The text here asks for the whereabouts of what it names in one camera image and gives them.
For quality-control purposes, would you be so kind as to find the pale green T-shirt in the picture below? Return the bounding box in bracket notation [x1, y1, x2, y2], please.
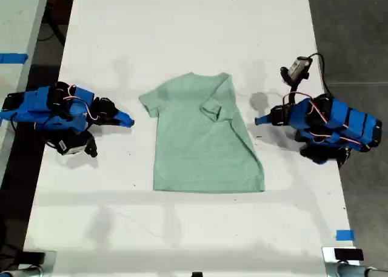
[138, 72, 266, 194]

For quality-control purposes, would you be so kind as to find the long blue tape strip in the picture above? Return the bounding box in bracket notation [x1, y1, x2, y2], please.
[0, 53, 29, 65]

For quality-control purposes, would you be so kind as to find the white side table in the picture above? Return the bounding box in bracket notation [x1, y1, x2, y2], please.
[0, 0, 51, 184]

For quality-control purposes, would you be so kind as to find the short blue tape strip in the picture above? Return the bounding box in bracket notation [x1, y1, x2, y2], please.
[335, 229, 356, 242]

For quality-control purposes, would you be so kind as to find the small black box white plate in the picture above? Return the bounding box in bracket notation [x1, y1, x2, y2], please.
[321, 246, 365, 264]

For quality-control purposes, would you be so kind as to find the grey metal pipe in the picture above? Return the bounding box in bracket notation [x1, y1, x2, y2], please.
[325, 261, 388, 277]
[0, 265, 44, 277]

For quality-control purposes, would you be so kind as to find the black camera stalk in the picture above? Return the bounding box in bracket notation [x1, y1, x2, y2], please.
[279, 65, 310, 107]
[83, 132, 99, 159]

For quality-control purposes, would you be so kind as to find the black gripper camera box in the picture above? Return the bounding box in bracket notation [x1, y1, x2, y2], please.
[55, 135, 88, 156]

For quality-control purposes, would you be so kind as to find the grey gripper camera box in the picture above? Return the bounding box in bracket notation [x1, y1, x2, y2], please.
[288, 56, 313, 78]

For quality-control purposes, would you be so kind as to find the black camera cable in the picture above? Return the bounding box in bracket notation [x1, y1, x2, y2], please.
[307, 53, 332, 98]

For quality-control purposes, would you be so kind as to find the thin black floor cable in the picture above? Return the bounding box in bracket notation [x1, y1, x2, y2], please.
[36, 4, 66, 47]

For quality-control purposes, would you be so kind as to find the small black box grey bracket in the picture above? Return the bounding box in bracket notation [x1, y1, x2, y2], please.
[17, 250, 58, 273]

